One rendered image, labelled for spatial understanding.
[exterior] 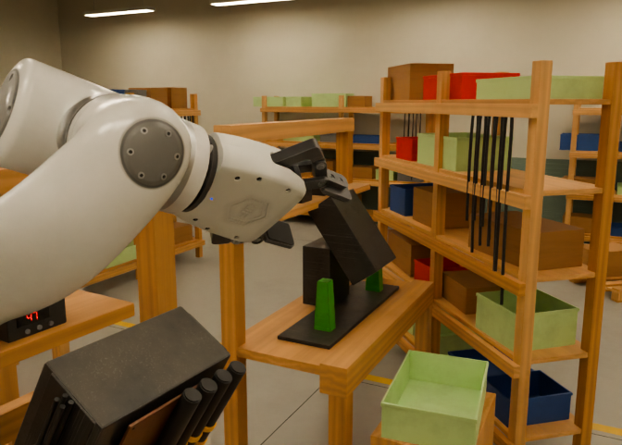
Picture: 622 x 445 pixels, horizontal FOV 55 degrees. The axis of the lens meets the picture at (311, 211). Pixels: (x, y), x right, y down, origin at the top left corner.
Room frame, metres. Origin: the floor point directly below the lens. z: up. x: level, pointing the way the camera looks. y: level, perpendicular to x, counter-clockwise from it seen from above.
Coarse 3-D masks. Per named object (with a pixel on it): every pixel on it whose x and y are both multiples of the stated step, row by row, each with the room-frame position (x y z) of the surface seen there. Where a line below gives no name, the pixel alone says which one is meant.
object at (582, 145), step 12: (576, 108) 8.29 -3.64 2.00; (588, 108) 8.23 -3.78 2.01; (600, 108) 8.17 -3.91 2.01; (576, 120) 8.29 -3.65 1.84; (576, 132) 8.28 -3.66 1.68; (564, 144) 8.37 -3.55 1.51; (576, 144) 8.28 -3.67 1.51; (588, 144) 8.24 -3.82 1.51; (576, 156) 8.23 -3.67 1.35; (588, 156) 8.17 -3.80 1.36; (588, 180) 8.26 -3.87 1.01; (564, 216) 8.38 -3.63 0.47; (576, 216) 8.31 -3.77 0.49; (588, 216) 8.31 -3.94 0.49; (588, 228) 8.24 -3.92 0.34; (612, 228) 8.08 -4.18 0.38; (588, 240) 8.13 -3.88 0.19; (612, 240) 7.99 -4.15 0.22
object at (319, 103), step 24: (264, 96) 10.52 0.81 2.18; (288, 96) 10.35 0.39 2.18; (312, 96) 10.14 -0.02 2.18; (336, 96) 9.97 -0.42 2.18; (360, 96) 9.80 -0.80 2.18; (264, 120) 10.52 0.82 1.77; (408, 120) 9.31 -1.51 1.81; (288, 144) 10.26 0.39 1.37; (360, 144) 9.72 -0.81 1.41; (360, 168) 9.78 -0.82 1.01
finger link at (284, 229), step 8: (280, 224) 0.65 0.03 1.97; (288, 224) 0.66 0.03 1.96; (272, 232) 0.63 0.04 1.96; (280, 232) 0.64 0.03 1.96; (288, 232) 0.65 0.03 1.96; (232, 240) 0.62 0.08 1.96; (264, 240) 0.62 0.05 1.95; (272, 240) 0.63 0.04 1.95; (280, 240) 0.63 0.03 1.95; (288, 240) 0.64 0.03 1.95; (288, 248) 0.64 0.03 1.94
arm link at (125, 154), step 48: (144, 96) 0.43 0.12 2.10; (96, 144) 0.38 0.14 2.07; (144, 144) 0.39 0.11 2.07; (48, 192) 0.36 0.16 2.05; (96, 192) 0.37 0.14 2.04; (144, 192) 0.39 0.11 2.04; (0, 240) 0.36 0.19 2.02; (48, 240) 0.36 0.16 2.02; (96, 240) 0.38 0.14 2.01; (0, 288) 0.37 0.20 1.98; (48, 288) 0.38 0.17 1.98
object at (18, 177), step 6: (0, 168) 1.44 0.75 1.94; (0, 174) 1.43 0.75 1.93; (6, 174) 1.44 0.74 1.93; (12, 174) 1.46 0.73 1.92; (18, 174) 1.47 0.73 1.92; (24, 174) 1.48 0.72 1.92; (0, 180) 1.43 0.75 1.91; (6, 180) 1.44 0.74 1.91; (12, 180) 1.46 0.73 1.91; (18, 180) 1.47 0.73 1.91; (0, 186) 1.43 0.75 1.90; (6, 186) 1.44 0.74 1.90; (12, 186) 1.45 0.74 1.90; (0, 192) 1.43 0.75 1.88
